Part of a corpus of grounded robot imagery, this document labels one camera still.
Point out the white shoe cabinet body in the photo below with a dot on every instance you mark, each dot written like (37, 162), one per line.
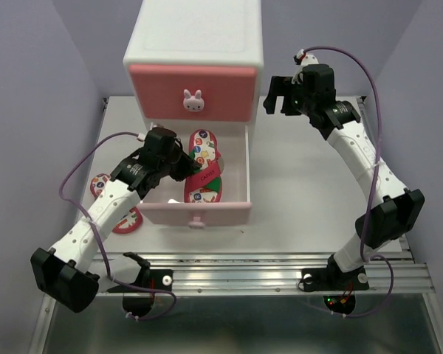
(198, 33)

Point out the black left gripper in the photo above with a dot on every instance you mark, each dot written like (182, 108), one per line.
(188, 166)

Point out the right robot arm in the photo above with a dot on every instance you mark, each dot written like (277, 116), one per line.
(392, 207)

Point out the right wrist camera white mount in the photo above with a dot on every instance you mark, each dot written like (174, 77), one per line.
(302, 59)

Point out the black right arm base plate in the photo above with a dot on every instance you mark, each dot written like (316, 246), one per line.
(320, 280)

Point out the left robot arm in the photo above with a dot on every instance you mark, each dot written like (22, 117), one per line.
(75, 268)

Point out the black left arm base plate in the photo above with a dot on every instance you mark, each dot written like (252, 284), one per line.
(158, 279)

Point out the aluminium rail frame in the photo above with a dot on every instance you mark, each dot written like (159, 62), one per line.
(237, 283)

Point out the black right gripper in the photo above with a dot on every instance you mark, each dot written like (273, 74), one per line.
(280, 85)

